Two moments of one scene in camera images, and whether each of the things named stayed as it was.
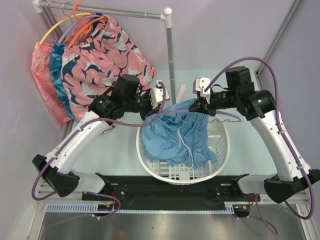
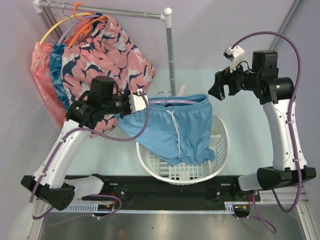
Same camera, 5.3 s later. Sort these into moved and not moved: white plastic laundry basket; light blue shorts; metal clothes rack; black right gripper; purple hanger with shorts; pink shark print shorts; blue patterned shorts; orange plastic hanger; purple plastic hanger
Moved: black right gripper; light blue shorts; purple plastic hanger
Not moved: purple hanger with shorts; metal clothes rack; pink shark print shorts; white plastic laundry basket; orange plastic hanger; blue patterned shorts
